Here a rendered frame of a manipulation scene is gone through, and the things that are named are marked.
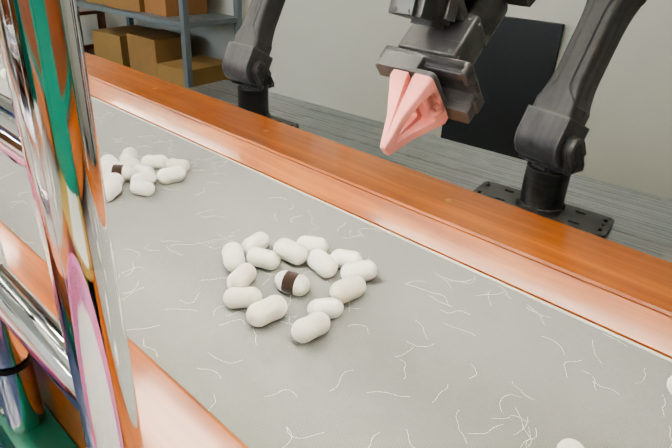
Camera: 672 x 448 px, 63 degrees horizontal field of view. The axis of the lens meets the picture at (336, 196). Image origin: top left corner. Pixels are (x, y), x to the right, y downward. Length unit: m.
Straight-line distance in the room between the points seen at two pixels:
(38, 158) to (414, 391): 0.31
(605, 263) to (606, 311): 0.06
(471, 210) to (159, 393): 0.39
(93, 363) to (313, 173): 0.49
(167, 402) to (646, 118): 2.24
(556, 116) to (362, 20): 2.15
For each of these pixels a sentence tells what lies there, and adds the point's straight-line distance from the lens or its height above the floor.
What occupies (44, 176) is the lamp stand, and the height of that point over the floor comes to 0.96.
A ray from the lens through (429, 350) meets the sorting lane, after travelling 0.46.
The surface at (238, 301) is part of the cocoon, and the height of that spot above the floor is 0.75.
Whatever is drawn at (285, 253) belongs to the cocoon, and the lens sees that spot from 0.53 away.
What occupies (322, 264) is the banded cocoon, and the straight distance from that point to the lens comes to 0.51.
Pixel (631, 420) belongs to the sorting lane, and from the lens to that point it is 0.46.
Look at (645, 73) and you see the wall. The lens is 2.42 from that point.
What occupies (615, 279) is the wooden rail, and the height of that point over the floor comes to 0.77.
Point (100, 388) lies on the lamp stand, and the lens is 0.26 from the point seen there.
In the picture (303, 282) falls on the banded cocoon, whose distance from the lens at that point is 0.49.
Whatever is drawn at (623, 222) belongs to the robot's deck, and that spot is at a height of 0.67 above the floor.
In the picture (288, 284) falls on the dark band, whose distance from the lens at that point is 0.49.
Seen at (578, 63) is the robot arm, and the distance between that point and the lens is 0.81.
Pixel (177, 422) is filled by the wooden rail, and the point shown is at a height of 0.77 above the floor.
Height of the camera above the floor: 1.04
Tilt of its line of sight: 26 degrees down
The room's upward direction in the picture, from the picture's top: 3 degrees clockwise
